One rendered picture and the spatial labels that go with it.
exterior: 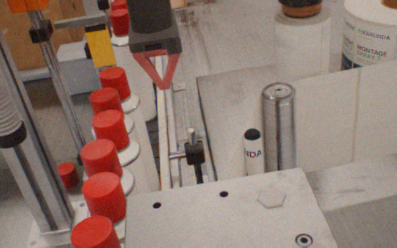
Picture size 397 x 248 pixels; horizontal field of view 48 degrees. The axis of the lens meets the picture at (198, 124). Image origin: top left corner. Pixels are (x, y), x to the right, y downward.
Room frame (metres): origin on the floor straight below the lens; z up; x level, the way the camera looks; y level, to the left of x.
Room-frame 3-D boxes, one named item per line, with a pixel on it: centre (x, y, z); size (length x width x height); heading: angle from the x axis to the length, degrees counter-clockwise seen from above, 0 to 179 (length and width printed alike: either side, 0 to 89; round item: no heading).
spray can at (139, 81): (0.71, 0.10, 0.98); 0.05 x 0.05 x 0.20
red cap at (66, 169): (0.62, 0.24, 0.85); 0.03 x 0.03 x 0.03
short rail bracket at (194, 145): (0.55, 0.01, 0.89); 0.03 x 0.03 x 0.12; 1
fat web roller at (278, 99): (0.42, -0.09, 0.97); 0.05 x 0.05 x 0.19
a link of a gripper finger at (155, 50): (0.59, 0.04, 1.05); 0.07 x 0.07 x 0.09; 1
